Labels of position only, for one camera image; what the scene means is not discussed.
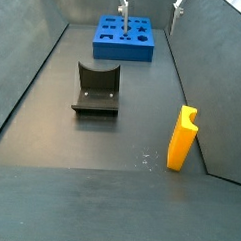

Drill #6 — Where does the yellow arch block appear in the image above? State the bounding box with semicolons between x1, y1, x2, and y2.
166;106;198;172

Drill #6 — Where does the black curved holder bracket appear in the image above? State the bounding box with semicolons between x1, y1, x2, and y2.
71;63;120;114

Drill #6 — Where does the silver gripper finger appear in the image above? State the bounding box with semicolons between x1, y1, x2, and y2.
118;0;129;35
169;0;184;35

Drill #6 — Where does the blue shape sorter board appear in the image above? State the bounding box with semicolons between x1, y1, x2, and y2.
92;15;155;62

